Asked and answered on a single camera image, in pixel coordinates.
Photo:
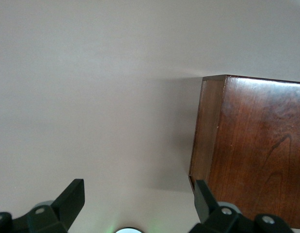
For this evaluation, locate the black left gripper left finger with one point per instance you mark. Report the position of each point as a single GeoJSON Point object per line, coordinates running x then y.
{"type": "Point", "coordinates": [65, 206]}

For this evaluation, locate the dark brown wooden cabinet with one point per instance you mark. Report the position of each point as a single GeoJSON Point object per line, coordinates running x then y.
{"type": "Point", "coordinates": [256, 145]}

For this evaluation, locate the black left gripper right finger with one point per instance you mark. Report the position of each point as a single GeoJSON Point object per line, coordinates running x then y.
{"type": "Point", "coordinates": [212, 216]}

